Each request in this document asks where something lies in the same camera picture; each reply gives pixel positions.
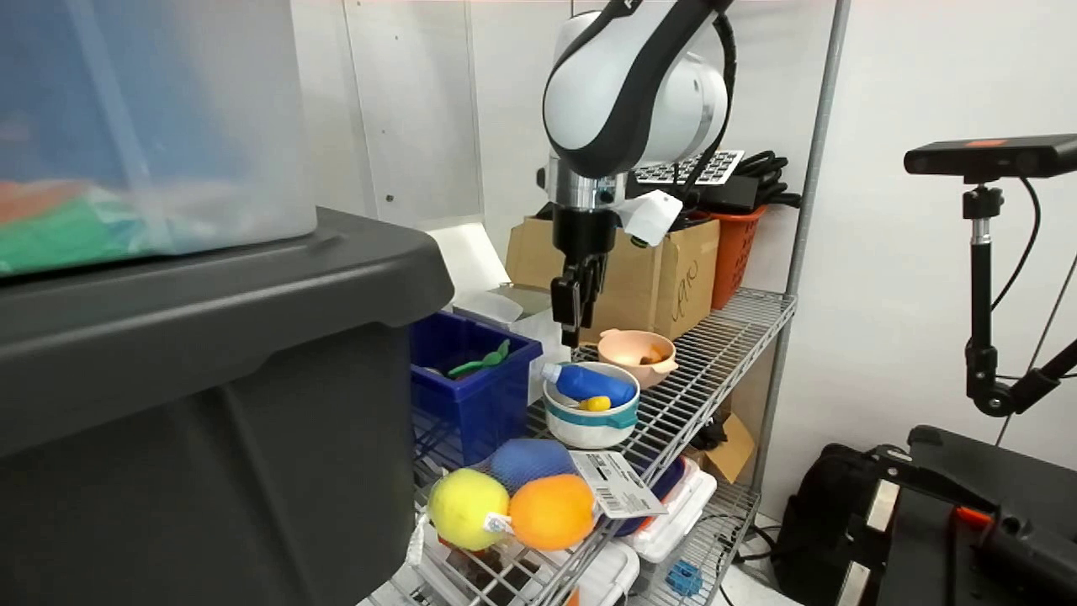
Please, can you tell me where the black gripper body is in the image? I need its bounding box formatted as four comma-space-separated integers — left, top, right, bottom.
552, 202, 619, 268

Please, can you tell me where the pink plastic bowl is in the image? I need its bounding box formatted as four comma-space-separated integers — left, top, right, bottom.
593, 324, 685, 392

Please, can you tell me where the white teal bowl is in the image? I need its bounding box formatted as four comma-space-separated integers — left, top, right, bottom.
539, 358, 647, 454

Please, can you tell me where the brown cardboard box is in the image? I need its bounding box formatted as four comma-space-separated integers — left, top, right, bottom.
502, 211, 723, 343

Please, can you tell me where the white open cardboard box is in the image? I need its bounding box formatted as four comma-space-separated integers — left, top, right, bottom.
429, 220, 578, 372

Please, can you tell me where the green plastic toy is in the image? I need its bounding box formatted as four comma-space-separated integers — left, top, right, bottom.
444, 337, 516, 383

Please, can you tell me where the grey keypad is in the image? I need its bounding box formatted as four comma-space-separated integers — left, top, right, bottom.
630, 144, 749, 192

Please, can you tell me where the small blue plastic bin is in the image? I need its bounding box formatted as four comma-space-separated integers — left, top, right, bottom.
409, 305, 552, 472

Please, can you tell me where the orange plastic bin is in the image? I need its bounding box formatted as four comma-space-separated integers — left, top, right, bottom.
711, 206, 769, 313

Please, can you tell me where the white barcode tag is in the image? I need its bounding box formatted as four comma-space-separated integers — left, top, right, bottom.
567, 447, 670, 521

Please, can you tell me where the orange plush ball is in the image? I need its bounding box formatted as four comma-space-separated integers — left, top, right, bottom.
505, 472, 603, 555

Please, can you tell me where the small brown cardboard piece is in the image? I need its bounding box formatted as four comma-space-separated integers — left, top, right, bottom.
679, 407, 766, 487

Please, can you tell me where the yellow plush ball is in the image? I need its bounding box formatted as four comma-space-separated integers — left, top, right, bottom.
426, 463, 516, 555

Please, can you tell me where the blue tape roll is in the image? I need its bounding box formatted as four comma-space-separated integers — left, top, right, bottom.
660, 555, 708, 600

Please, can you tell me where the black backpack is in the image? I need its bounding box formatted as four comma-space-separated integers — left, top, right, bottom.
771, 440, 919, 606

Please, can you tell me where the dark grey storage tote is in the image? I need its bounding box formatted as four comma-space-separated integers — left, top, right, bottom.
0, 206, 459, 606

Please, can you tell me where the orange black clamp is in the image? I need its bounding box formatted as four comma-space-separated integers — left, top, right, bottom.
948, 500, 1001, 543

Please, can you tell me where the clear plastic storage bin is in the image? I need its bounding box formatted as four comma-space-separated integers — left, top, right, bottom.
0, 0, 322, 284

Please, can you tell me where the black pegboard table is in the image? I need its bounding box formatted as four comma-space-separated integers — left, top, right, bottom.
862, 422, 1077, 606

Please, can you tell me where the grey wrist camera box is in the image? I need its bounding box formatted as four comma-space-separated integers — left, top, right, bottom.
619, 186, 691, 249

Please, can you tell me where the black cable bundle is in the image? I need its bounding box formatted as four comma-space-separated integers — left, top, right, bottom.
717, 144, 808, 214

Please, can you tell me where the metal wire shelving rack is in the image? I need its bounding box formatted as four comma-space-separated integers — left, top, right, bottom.
366, 0, 851, 606

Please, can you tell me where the white wire basket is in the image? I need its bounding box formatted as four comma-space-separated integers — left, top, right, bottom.
401, 513, 647, 606

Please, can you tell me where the black camera stand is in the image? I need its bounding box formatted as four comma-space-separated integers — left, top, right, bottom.
955, 179, 1077, 422

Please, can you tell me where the black stereo camera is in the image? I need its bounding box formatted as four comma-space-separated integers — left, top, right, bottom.
899, 131, 1077, 186

